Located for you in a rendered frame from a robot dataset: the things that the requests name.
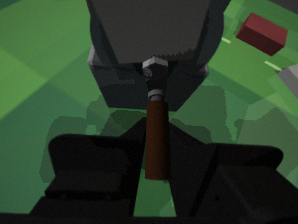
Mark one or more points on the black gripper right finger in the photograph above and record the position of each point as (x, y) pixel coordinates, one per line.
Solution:
(193, 164)

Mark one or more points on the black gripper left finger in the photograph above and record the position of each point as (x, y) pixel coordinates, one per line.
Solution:
(92, 153)

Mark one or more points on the dark red block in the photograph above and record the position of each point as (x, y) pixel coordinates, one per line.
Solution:
(262, 34)

